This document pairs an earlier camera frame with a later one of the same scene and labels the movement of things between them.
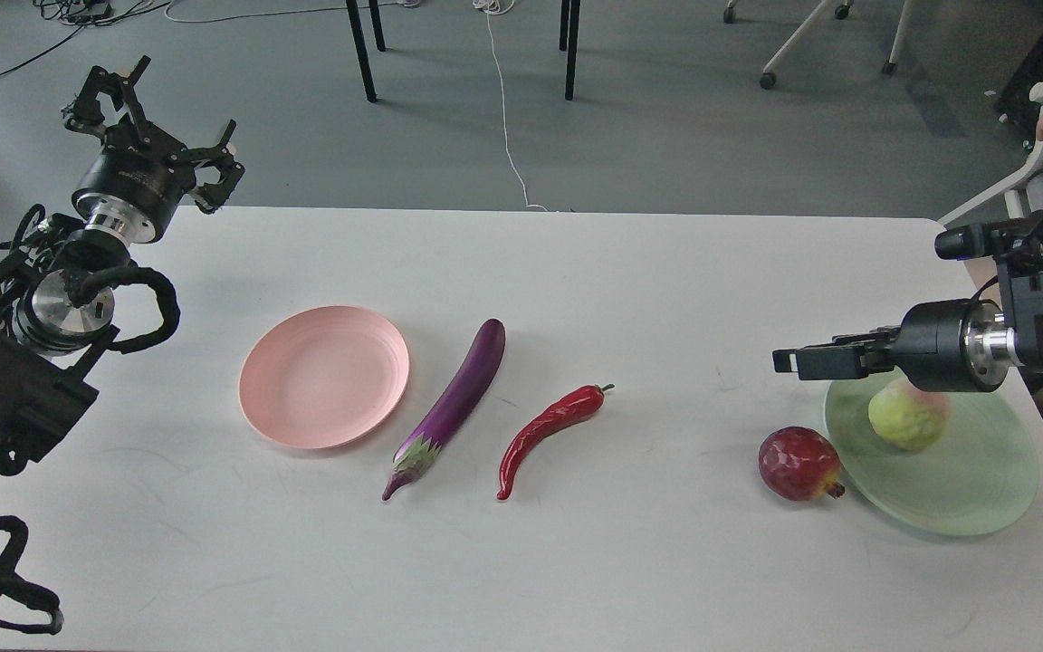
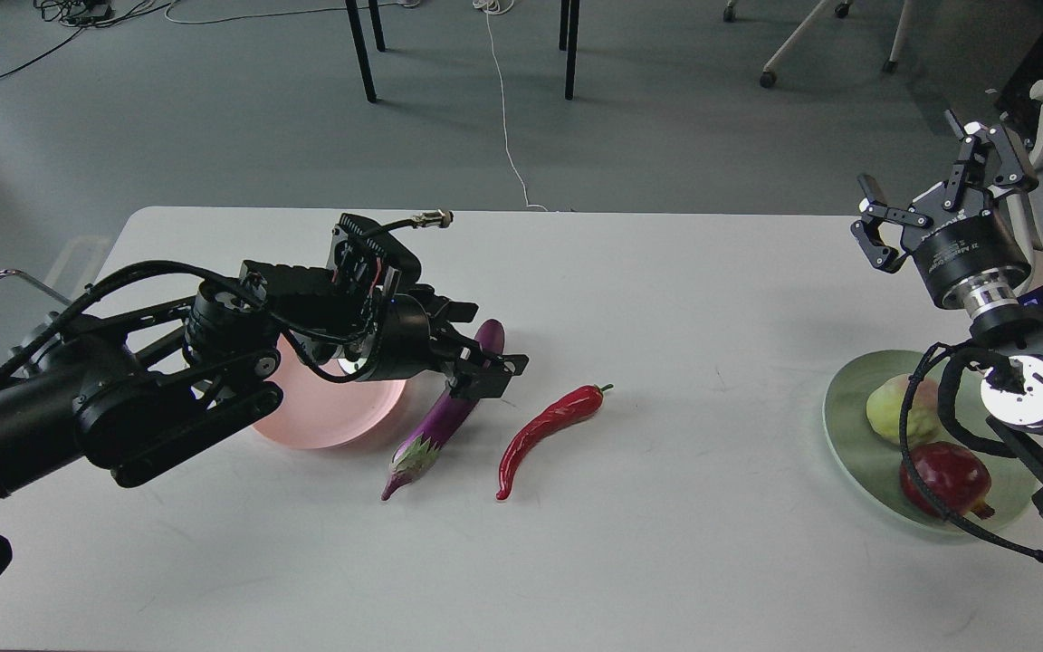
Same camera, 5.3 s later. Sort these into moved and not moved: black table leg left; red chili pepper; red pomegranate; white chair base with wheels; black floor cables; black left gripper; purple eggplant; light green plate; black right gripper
Moved: black left gripper; black right gripper; red pomegranate
Not moved: purple eggplant; red chili pepper; light green plate; white chair base with wheels; black table leg left; black floor cables
